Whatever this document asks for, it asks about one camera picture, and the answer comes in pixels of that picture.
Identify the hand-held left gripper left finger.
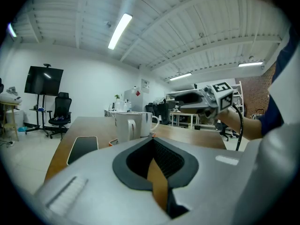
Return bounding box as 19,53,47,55
32,136,170,225

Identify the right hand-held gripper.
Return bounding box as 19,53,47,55
174,81,234,114

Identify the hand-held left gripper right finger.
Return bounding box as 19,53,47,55
153,122,294,225

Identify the white mug with blue marks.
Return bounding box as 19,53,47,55
140,112,160,138

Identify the white ceramic mug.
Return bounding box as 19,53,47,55
115,112,143,144

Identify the person's right forearm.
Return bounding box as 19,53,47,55
217,107,263,141

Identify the person's right hand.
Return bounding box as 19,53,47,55
203,108,220,121

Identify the wooden workbench with white legs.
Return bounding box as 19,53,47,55
169,111,200,129

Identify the ceiling tube light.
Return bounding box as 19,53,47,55
7,22,18,38
237,60,264,68
107,13,134,51
169,72,193,82

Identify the black office chair with clothes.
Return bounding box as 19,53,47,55
145,97,172,126

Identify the black smartphone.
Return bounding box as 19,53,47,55
67,135,98,166

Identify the grey refrigerator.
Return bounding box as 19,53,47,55
124,88,144,113

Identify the cluster of plastic bottles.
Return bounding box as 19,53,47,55
109,99,132,113

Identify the white standing desk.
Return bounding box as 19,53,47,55
104,109,132,118

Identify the black mesh office chair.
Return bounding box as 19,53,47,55
46,91,73,141

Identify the navy printed t-shirt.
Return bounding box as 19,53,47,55
258,26,300,137

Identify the white round bin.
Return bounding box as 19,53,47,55
5,109,24,130

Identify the wooden stool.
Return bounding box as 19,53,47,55
0,101,22,143

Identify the black television screen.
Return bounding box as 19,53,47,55
23,65,65,97

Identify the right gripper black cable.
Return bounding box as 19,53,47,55
231,104,244,152

